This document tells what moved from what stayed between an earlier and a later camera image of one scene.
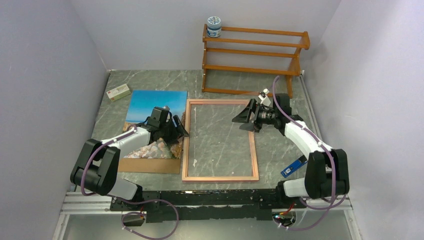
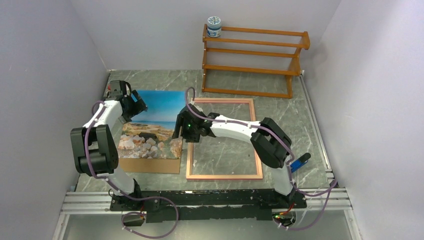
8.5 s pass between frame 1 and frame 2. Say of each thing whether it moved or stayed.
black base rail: stayed
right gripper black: moved
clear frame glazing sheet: stayed
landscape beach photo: stayed
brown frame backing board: stayed
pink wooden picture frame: moved
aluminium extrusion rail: stayed
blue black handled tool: stayed
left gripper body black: moved
